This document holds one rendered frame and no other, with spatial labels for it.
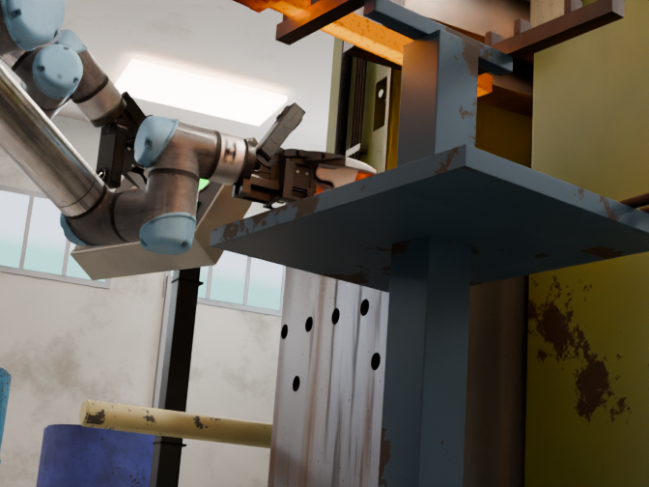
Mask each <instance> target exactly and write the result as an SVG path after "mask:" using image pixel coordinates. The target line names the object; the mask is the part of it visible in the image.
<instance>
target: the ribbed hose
mask: <svg viewBox="0 0 649 487"><path fill-rule="evenodd" d="M343 50H344V41H342V55H341V57H342V58H341V59H342V60H341V70H340V81H339V82H340V83H339V84H340V85H339V95H338V96H339V97H338V106H337V107H338V108H337V112H338V113H337V120H336V122H337V123H336V124H337V125H336V132H335V133H336V134H335V135H336V136H335V146H334V147H335V149H334V150H335V151H334V154H336V155H340V156H345V155H346V148H347V147H346V146H347V145H346V144H347V142H346V141H347V129H348V120H349V119H348V118H349V103H350V89H351V78H352V75H351V73H352V64H353V63H352V61H353V57H352V56H351V55H348V54H344V53H343Z"/></svg>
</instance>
